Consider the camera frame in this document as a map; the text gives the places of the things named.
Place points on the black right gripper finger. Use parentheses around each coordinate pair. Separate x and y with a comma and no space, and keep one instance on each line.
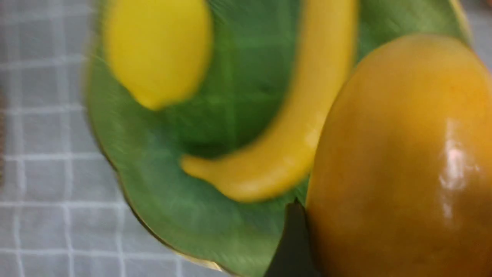
(293,254)

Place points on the yellow plastic banana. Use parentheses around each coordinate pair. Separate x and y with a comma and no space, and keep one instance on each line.
(281,156)

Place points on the orange yellow mango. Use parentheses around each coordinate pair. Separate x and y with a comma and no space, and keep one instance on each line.
(401,185)

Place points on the yellow plastic lemon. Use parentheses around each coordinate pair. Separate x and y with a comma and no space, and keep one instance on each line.
(160,50)

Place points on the green leaf-shaped plate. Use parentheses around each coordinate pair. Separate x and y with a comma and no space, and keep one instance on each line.
(254,46)

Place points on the grey checked tablecloth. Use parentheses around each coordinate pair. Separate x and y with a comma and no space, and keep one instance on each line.
(63,213)

